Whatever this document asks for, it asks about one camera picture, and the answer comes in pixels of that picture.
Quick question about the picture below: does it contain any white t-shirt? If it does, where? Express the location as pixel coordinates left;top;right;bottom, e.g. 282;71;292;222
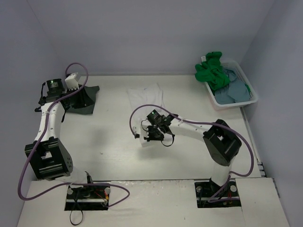
127;83;165;148

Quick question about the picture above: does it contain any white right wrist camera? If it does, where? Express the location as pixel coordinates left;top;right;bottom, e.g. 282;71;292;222
132;123;142;139

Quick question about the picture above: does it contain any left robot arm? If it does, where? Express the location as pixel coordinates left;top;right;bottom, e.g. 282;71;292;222
25;73;95;182

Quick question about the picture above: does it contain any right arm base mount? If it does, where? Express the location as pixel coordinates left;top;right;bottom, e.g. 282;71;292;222
195;179;241;209

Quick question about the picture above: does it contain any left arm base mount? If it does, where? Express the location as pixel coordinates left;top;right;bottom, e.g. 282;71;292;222
64;185;111;211

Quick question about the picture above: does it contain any black loop cable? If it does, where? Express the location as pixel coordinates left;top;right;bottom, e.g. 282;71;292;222
69;200;85;225

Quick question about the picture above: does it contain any white plastic laundry basket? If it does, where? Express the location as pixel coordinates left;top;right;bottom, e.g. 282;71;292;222
205;60;258;111

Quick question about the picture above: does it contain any dark grey t-shirt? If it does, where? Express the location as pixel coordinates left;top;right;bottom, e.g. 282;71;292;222
62;86;100;115

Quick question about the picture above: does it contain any green t-shirt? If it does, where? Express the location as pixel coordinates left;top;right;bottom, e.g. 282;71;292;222
194;51;252;95

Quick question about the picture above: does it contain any light blue t-shirt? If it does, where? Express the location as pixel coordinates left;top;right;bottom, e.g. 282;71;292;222
214;68;250;105

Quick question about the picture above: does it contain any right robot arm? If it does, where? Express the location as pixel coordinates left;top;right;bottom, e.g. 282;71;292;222
139;110;242;195

